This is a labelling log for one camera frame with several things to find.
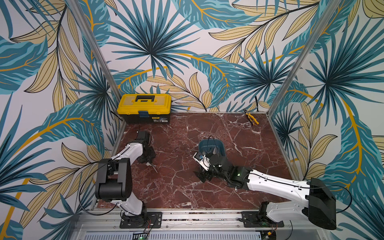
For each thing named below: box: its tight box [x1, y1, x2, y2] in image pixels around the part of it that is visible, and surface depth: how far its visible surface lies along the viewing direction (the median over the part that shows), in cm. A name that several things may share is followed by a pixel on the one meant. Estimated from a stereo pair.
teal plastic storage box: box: [198, 139, 226, 157], surface depth 100 cm
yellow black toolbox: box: [117, 93, 172, 124], surface depth 103 cm
